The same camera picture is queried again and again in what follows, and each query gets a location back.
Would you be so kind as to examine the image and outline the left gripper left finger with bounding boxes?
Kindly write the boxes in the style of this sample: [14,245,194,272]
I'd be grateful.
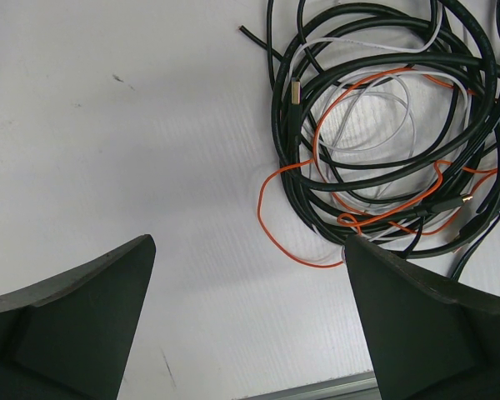
[0,234,156,399]

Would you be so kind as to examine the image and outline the orange thin wire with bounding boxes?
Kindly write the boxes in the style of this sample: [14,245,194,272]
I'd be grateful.
[256,66,500,270]

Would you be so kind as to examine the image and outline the aluminium mounting rail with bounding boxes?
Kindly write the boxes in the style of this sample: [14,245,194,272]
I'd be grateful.
[247,371,382,400]

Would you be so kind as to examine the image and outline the white thin wire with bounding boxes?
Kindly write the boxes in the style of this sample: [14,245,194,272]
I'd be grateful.
[287,0,472,268]

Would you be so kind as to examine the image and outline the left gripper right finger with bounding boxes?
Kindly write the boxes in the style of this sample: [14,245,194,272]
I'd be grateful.
[345,235,500,399]

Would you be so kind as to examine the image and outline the black USB cable bundle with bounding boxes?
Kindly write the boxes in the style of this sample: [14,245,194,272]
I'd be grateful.
[235,0,500,280]

